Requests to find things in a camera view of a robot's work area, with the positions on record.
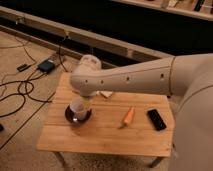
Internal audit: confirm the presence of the beige rectangular block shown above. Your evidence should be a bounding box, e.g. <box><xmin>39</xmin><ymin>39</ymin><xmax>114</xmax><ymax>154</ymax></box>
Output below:
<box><xmin>99</xmin><ymin>91</ymin><xmax>113</xmax><ymax>98</ymax></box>

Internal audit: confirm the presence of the dark purple ceramic bowl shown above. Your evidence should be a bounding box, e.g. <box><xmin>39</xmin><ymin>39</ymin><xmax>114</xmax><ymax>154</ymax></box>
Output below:
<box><xmin>65</xmin><ymin>107</ymin><xmax>92</xmax><ymax>123</ymax></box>

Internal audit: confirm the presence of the black power adapter box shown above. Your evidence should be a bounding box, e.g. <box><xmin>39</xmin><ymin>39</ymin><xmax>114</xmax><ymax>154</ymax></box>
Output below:
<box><xmin>37</xmin><ymin>60</ymin><xmax>55</xmax><ymax>73</ymax></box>

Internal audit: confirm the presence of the small black device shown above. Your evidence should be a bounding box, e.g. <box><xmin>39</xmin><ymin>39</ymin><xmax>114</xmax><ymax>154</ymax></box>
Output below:
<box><xmin>17</xmin><ymin>64</ymin><xmax>30</xmax><ymax>72</ymax></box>

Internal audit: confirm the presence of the wooden slatted table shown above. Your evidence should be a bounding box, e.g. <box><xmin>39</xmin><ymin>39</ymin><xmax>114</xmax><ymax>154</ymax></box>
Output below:
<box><xmin>37</xmin><ymin>73</ymin><xmax>174</xmax><ymax>165</ymax></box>

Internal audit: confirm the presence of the orange toy carrot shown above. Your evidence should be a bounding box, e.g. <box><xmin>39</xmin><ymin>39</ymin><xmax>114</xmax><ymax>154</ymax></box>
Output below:
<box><xmin>120</xmin><ymin>107</ymin><xmax>135</xmax><ymax>129</ymax></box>

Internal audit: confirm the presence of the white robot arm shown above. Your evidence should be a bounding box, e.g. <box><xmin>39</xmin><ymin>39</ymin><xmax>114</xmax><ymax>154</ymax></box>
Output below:
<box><xmin>70</xmin><ymin>53</ymin><xmax>213</xmax><ymax>171</ymax></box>

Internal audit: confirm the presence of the black floor cable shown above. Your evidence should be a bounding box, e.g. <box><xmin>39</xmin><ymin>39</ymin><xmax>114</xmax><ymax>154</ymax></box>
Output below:
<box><xmin>0</xmin><ymin>35</ymin><xmax>68</xmax><ymax>118</ymax></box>

